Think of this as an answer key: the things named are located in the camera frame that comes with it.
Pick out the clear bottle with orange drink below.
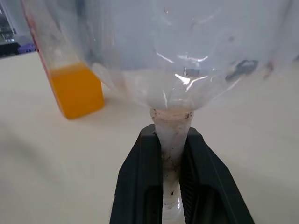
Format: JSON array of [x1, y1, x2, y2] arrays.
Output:
[[20, 0, 105, 120]]

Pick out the black box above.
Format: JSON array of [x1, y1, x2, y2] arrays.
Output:
[[0, 42, 20, 57]]

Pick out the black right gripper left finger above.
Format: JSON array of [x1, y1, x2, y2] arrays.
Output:
[[108, 123, 164, 224]]

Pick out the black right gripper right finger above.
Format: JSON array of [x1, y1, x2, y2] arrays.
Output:
[[179, 126, 256, 224]]

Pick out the clear plastic wine glass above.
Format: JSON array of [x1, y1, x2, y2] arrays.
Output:
[[81, 0, 299, 224]]

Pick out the purple object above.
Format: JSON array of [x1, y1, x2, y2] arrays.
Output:
[[17, 43, 36, 54]]

